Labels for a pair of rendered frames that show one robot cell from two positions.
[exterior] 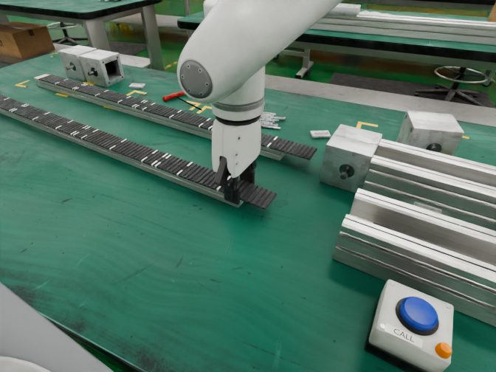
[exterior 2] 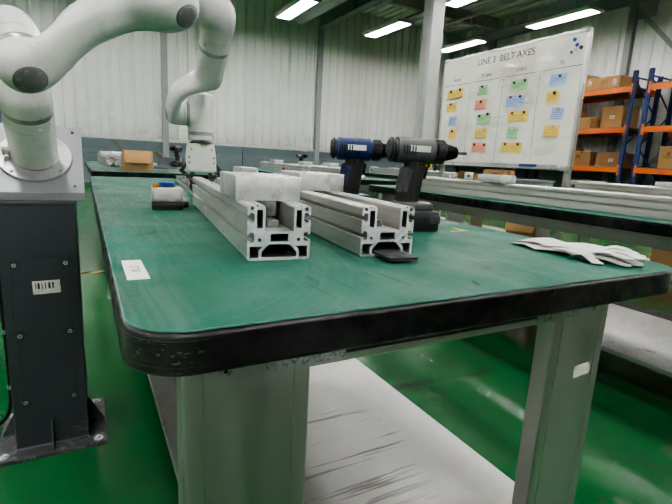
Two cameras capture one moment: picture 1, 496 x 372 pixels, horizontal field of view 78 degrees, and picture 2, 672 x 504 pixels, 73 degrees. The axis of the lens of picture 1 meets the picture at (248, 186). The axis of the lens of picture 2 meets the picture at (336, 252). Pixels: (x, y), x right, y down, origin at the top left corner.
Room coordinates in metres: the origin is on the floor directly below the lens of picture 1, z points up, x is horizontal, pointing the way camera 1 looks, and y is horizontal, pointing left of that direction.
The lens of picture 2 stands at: (-0.54, -1.34, 0.94)
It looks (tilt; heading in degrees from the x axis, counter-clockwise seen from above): 11 degrees down; 37
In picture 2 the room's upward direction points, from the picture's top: 3 degrees clockwise
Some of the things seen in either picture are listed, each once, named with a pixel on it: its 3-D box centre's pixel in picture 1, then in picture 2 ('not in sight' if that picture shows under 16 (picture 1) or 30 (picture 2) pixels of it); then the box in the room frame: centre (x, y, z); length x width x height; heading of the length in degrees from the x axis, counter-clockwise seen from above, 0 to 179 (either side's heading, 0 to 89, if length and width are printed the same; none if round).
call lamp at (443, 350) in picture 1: (444, 349); not in sight; (0.15, -0.21, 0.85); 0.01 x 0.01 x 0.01
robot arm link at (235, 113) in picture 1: (238, 102); (201, 137); (0.47, 0.02, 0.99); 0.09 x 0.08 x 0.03; 150
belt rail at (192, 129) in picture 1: (137, 108); not in sight; (0.86, 0.33, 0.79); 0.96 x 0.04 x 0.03; 60
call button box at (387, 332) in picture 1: (409, 322); (170, 197); (0.20, -0.21, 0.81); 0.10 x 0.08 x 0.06; 150
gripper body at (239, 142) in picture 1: (238, 137); (201, 156); (0.46, 0.02, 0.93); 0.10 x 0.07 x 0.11; 150
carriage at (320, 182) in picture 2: not in sight; (310, 185); (0.33, -0.61, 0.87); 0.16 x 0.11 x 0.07; 60
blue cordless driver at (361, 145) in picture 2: not in sight; (364, 179); (0.52, -0.63, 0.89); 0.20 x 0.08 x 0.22; 133
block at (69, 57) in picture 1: (79, 63); not in sight; (1.18, 0.63, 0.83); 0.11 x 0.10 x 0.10; 152
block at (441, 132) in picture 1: (427, 141); not in sight; (0.62, -0.42, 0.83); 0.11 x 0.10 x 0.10; 167
